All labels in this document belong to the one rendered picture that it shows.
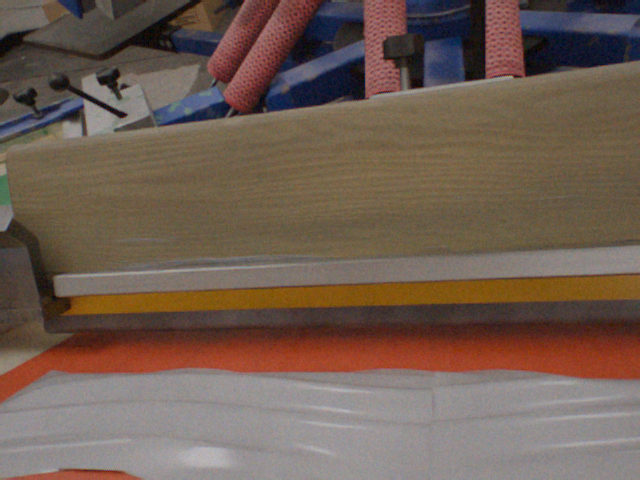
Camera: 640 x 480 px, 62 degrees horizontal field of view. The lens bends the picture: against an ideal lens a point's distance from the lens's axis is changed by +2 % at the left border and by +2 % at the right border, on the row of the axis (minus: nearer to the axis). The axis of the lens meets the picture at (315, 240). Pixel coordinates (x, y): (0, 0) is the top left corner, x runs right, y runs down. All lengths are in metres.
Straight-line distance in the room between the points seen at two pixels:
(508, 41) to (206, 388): 0.52
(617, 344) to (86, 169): 0.24
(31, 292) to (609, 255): 0.25
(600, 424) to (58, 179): 0.24
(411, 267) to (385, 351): 0.05
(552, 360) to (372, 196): 0.09
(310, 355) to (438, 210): 0.08
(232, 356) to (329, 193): 0.09
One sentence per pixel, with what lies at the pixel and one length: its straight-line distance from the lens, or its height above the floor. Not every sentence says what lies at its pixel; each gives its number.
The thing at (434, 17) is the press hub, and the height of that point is 1.05.
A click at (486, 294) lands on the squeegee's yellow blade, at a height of 1.23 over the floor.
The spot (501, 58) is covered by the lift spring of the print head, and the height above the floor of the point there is 1.13.
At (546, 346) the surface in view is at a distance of 0.24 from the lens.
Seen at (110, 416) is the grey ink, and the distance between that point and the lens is 0.21.
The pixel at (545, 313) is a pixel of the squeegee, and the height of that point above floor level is 1.23.
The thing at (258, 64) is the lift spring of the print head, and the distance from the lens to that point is 0.82.
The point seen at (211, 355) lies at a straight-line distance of 0.26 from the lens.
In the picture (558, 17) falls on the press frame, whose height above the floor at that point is 1.02.
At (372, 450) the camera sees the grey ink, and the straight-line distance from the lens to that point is 0.17.
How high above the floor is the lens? 1.42
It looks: 42 degrees down
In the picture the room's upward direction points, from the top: 18 degrees counter-clockwise
